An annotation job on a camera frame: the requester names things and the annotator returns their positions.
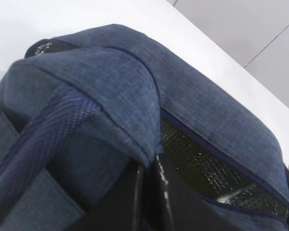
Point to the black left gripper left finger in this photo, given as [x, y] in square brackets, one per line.
[120, 209]

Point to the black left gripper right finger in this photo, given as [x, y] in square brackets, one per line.
[181, 208]

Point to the navy blue lunch bag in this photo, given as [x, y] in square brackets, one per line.
[79, 108]

